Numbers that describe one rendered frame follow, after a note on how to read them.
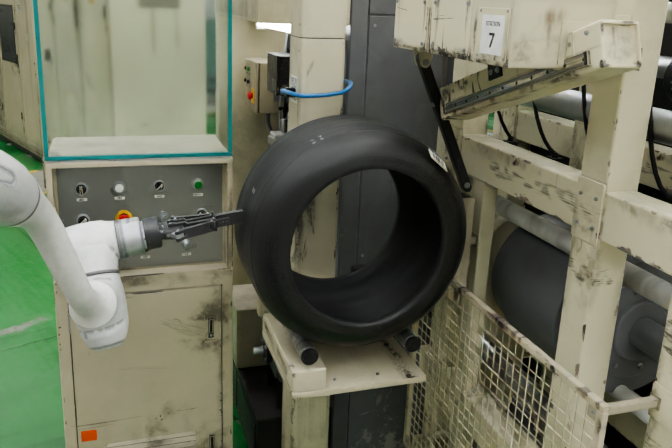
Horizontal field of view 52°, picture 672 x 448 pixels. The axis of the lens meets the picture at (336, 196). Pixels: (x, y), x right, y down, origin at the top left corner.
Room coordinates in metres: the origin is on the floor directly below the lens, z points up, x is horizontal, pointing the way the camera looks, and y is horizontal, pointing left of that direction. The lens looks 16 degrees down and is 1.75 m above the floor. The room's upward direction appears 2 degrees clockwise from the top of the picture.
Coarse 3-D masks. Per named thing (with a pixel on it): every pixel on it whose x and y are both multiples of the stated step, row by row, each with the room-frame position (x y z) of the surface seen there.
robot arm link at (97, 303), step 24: (48, 216) 1.17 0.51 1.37; (48, 240) 1.20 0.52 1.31; (48, 264) 1.23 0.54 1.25; (72, 264) 1.24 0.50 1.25; (72, 288) 1.25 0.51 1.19; (96, 288) 1.37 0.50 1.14; (120, 288) 1.43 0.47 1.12; (72, 312) 1.35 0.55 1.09; (96, 312) 1.32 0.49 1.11; (120, 312) 1.39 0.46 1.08; (96, 336) 1.35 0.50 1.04; (120, 336) 1.38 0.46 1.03
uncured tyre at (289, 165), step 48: (288, 144) 1.66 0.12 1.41; (336, 144) 1.58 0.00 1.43; (384, 144) 1.60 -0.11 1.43; (240, 192) 1.72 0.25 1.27; (288, 192) 1.53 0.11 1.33; (432, 192) 1.63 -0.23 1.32; (240, 240) 1.63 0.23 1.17; (288, 240) 1.52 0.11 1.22; (432, 240) 1.85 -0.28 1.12; (288, 288) 1.52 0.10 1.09; (336, 288) 1.85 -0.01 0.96; (384, 288) 1.86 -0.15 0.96; (432, 288) 1.64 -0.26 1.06; (336, 336) 1.56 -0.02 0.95; (384, 336) 1.61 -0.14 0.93
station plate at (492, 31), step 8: (488, 16) 1.49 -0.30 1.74; (496, 16) 1.46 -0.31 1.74; (504, 16) 1.43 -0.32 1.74; (488, 24) 1.49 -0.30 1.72; (496, 24) 1.46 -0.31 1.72; (488, 32) 1.49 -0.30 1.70; (496, 32) 1.46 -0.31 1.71; (480, 40) 1.52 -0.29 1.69; (488, 40) 1.48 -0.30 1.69; (496, 40) 1.45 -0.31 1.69; (480, 48) 1.51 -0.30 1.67; (488, 48) 1.48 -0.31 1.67; (496, 48) 1.45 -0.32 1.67
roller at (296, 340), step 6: (282, 324) 1.73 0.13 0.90; (288, 330) 1.67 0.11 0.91; (294, 336) 1.63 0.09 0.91; (300, 336) 1.61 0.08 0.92; (294, 342) 1.61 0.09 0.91; (300, 342) 1.59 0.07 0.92; (306, 342) 1.58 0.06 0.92; (300, 348) 1.57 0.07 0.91; (306, 348) 1.55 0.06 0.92; (312, 348) 1.55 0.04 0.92; (300, 354) 1.55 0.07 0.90; (306, 354) 1.54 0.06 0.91; (312, 354) 1.55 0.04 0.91; (306, 360) 1.54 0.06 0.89; (312, 360) 1.55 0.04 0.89
